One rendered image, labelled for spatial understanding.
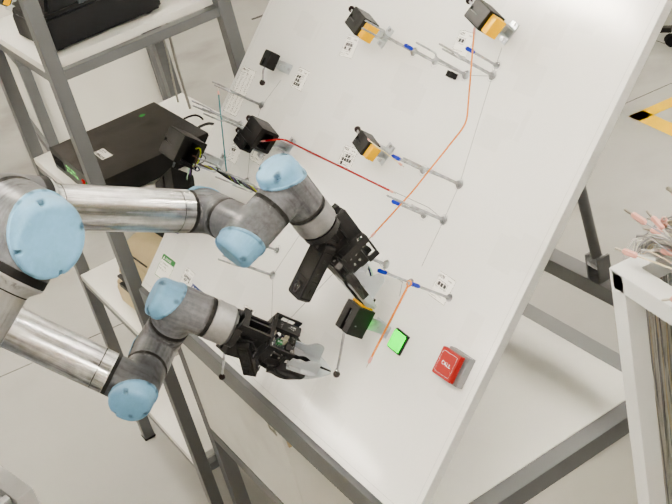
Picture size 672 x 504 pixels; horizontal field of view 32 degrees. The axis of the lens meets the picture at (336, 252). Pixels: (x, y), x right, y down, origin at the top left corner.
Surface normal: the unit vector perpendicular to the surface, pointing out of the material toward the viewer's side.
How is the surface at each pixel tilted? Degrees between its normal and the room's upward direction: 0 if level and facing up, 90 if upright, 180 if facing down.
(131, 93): 90
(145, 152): 0
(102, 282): 0
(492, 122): 45
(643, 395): 90
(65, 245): 86
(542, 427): 0
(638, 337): 90
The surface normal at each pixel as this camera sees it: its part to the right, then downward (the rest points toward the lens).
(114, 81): 0.43, 0.37
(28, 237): 0.67, 0.16
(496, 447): -0.22, -0.84
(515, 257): -0.74, -0.28
